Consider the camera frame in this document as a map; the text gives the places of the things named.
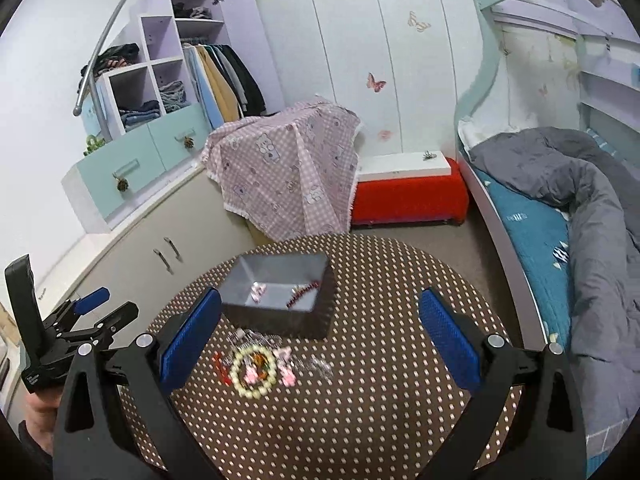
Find person's left hand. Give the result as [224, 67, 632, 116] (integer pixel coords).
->
[25, 391, 57, 456]

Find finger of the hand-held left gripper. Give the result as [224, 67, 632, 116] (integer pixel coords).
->
[42, 287, 111, 333]
[57, 301, 140, 356]

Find grey metal handrail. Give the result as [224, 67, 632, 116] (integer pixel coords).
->
[72, 0, 213, 143]

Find cream bead bracelet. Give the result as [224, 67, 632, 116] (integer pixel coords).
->
[230, 347, 277, 400]

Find pink checked bear cloth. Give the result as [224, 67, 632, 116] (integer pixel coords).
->
[201, 100, 362, 242]

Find grey duvet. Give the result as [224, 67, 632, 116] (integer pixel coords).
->
[470, 127, 640, 453]

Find red storage bench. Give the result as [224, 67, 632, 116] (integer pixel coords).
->
[350, 155, 471, 228]

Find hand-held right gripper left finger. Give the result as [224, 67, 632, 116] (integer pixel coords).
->
[52, 287, 223, 480]

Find white board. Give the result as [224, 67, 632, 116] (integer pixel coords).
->
[359, 152, 451, 177]

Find teal patterned bed sheet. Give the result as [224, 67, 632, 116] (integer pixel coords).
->
[472, 167, 573, 356]

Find dark clothes pile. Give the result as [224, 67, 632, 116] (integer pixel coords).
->
[77, 42, 141, 78]

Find grey folded clothes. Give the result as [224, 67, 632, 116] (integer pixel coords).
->
[172, 2, 213, 20]

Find dark red beaded hair clip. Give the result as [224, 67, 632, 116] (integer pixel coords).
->
[285, 282, 321, 309]

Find grey storage box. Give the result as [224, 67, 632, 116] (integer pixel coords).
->
[220, 252, 337, 340]

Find teal bunk bed frame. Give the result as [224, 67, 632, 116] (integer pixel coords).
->
[454, 0, 640, 480]

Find red cord ornament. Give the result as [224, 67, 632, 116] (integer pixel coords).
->
[212, 351, 231, 386]

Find clear crystal hair clip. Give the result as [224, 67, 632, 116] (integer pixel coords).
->
[232, 329, 281, 348]

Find brown dotted round table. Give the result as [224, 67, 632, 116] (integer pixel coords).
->
[120, 234, 523, 480]

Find white pillow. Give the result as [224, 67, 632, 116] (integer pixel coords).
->
[457, 117, 496, 150]

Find light blue sign board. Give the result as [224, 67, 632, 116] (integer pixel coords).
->
[80, 95, 108, 141]

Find pink bow hair clip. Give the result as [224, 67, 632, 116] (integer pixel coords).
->
[274, 347, 298, 387]

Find folded dark jeans stack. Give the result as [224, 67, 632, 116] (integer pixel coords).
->
[118, 101, 162, 126]

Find silver chain necklace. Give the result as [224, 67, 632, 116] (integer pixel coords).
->
[300, 355, 333, 378]

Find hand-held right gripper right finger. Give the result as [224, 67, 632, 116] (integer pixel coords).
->
[419, 287, 588, 480]

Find teal drawer unit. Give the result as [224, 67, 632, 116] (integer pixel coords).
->
[61, 104, 211, 233]

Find white wardrobe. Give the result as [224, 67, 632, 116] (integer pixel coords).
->
[250, 0, 493, 161]

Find beige low cabinet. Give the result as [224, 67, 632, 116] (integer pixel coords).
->
[0, 160, 261, 346]

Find row of hanging clothes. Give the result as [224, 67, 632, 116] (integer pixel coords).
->
[182, 42, 267, 131]

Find person's left forearm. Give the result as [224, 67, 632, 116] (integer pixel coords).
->
[17, 420, 55, 480]

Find folded light jeans stack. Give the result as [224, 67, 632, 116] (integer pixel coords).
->
[160, 81, 188, 111]

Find purple open shelf unit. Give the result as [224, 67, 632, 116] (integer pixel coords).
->
[97, 0, 286, 138]

